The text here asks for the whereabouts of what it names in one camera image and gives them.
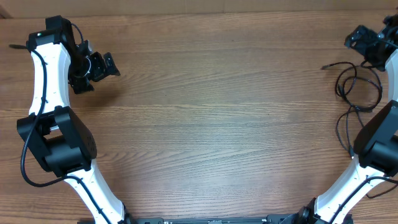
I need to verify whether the black USB cable bundle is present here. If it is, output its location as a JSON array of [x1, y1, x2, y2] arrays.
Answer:
[[321, 60, 384, 113]]

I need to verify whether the thin black separated USB cable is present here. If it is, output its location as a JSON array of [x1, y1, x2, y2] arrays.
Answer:
[[365, 180, 398, 200]]

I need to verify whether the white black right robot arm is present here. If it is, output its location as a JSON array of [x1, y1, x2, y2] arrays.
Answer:
[[282, 15, 397, 223]]

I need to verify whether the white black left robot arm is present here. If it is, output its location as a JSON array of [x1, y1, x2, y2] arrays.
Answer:
[[17, 16, 133, 223]]

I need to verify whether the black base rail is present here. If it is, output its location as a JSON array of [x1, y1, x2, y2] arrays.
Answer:
[[77, 213, 354, 224]]

